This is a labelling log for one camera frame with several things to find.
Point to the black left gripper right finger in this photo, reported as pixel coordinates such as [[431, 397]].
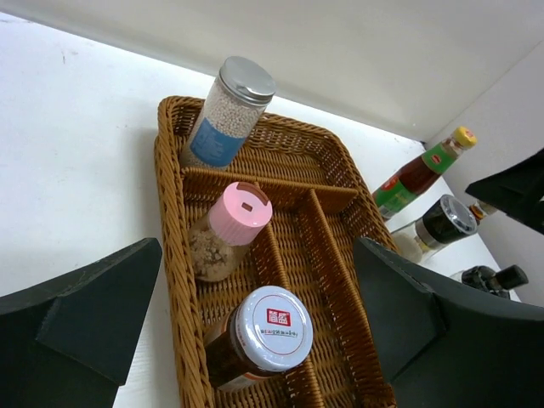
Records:
[[443, 344]]

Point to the small yellow-label bottle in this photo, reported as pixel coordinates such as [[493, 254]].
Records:
[[481, 210]]

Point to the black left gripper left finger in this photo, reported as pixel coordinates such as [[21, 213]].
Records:
[[70, 341]]

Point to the yellow-cap brown sauce bottle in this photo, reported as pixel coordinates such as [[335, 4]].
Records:
[[419, 174]]

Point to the silver-lid white pellet jar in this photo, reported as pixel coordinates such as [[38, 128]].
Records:
[[239, 95]]

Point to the small dark bottle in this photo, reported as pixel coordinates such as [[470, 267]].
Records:
[[497, 283]]

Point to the pink-cap seasoning bottle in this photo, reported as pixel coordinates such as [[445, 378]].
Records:
[[221, 238]]

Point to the brown wicker divided basket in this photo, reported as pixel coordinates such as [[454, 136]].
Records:
[[321, 206]]

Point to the black-cap salt grinder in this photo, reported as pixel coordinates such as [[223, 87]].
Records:
[[447, 221]]

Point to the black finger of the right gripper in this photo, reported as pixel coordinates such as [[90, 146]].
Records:
[[516, 191]]

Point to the white-lid brown sauce jar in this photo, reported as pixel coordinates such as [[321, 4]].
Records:
[[268, 333]]

